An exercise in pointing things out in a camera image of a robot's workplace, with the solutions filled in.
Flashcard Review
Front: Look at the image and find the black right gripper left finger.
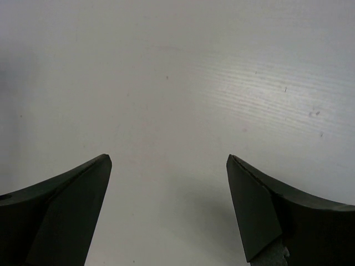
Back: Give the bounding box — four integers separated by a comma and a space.
1, 154, 112, 265

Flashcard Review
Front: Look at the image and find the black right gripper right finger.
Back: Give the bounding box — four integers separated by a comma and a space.
226, 155, 354, 265

